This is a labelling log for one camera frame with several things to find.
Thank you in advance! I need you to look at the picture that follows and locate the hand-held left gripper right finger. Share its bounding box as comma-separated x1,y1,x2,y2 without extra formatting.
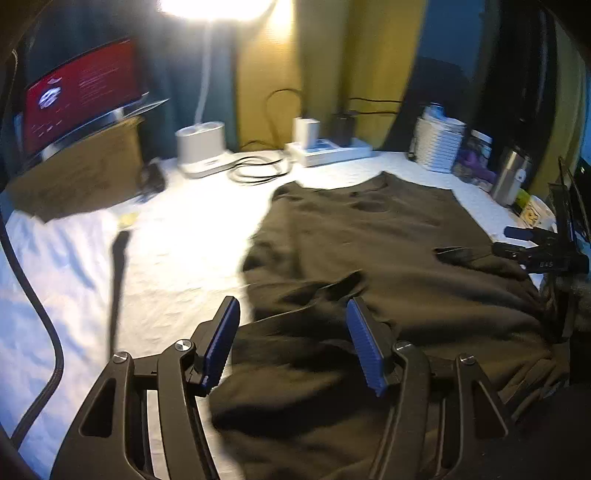
346,296,514,480

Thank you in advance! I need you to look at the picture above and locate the dark olive t-shirt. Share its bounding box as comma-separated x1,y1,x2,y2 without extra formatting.
208,171,573,480

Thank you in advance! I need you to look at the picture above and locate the thin black charger cable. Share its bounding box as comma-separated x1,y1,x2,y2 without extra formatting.
346,96,403,116

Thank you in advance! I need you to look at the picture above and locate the black chair backrest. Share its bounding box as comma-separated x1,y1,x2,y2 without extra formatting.
385,58,467,151

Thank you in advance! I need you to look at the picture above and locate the cream printed mug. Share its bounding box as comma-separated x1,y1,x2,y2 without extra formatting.
519,196,557,232

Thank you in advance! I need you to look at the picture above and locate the long black charging cable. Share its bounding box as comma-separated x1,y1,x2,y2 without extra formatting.
227,88,302,186

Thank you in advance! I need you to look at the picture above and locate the white plastic basket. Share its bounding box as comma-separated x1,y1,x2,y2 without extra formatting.
409,113,466,174

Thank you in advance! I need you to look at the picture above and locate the bundled black cable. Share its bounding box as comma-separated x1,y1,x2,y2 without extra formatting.
139,159,167,195

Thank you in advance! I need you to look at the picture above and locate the clear jar with dark lid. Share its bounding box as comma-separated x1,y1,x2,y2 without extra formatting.
466,130,493,153

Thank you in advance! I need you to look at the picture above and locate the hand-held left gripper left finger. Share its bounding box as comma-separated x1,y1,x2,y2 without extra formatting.
51,295,242,480

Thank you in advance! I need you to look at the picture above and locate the person's dark clothing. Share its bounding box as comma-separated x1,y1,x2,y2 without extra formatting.
508,383,591,480

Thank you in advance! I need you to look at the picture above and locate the thick black braided cable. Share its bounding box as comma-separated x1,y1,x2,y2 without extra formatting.
0,28,65,448

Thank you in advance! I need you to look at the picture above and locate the purple crumpled item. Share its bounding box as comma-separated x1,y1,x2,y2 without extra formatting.
455,143,497,191

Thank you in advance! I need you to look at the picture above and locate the dark hanging garment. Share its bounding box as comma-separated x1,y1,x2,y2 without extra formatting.
480,0,555,153

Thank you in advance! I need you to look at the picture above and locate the yellow curtain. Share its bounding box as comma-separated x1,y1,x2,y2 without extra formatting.
233,0,428,153

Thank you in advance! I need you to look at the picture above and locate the black charger block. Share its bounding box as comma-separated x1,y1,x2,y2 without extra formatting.
331,113,358,144

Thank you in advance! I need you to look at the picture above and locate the white power strip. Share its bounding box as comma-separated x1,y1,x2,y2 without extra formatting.
285,138,374,168

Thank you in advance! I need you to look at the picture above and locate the white charger block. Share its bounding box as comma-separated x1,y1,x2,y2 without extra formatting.
294,117,321,149

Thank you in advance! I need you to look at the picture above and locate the brown cardboard box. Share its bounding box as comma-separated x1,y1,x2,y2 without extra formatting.
7,115,148,222

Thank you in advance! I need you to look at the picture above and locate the blurred black strap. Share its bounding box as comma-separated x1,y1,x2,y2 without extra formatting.
107,230,131,356

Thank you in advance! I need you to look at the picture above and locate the stainless steel tumbler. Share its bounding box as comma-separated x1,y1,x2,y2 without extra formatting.
490,147,533,207

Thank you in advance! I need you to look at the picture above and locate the white desk lamp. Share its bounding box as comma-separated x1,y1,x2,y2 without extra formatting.
157,0,278,178

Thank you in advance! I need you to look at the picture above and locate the crumpled plastic packaging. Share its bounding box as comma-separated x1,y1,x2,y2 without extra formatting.
422,104,465,124

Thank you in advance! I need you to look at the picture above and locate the teal curtain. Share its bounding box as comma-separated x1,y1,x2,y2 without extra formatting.
28,0,241,162

